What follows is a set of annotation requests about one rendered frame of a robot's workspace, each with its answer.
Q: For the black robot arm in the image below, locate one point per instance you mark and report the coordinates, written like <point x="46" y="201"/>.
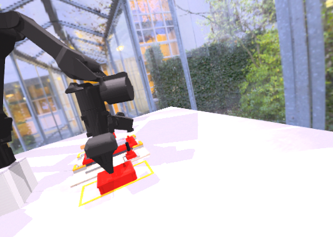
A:
<point x="116" y="88"/>

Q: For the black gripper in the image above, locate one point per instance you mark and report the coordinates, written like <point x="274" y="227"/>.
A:
<point x="102" y="145"/>

